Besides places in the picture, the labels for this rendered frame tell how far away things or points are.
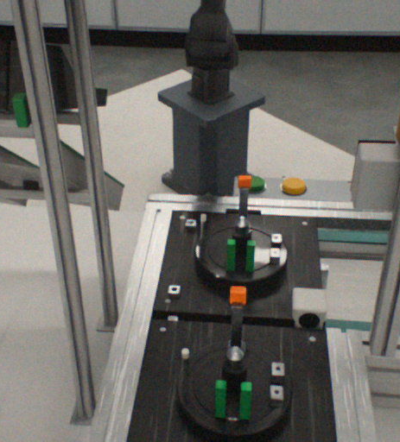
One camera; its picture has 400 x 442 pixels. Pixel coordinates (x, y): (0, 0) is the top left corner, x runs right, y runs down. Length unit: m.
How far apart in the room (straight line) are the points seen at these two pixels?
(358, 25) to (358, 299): 3.10
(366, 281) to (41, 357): 0.51
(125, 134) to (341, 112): 2.07
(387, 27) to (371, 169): 3.33
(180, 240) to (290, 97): 2.60
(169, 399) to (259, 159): 0.75
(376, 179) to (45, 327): 0.58
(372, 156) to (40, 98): 0.37
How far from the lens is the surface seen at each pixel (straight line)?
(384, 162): 0.83
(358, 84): 3.85
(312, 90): 3.76
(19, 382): 1.09
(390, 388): 1.03
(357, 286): 1.14
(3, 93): 0.78
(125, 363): 0.96
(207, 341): 0.96
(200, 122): 1.26
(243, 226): 1.03
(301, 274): 1.06
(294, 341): 0.96
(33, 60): 0.71
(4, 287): 1.24
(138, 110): 1.71
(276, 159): 1.53
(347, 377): 0.96
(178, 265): 1.07
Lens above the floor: 1.67
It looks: 37 degrees down
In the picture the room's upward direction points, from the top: straight up
